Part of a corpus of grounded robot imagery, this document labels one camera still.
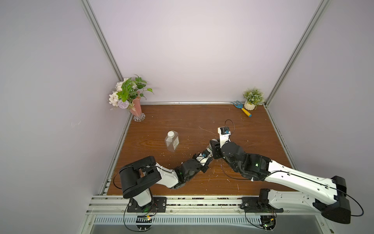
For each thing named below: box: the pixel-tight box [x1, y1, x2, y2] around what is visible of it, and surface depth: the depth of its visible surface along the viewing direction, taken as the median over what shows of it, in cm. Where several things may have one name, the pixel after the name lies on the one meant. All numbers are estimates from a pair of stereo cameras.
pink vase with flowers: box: [108, 74, 155, 123], surface depth 92 cm
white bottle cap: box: [167, 130, 175, 139], surface depth 85 cm
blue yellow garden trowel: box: [230, 100, 253, 118], surface depth 119 cm
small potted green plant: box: [242, 87, 266, 111], surface depth 112 cm
